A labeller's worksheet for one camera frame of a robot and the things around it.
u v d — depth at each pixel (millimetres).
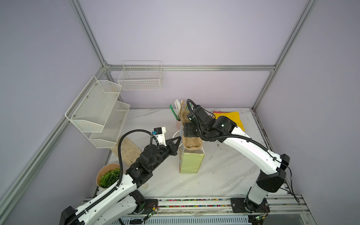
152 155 508
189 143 717
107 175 731
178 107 1010
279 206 745
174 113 959
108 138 878
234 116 1140
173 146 601
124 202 600
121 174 499
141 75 976
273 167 416
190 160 705
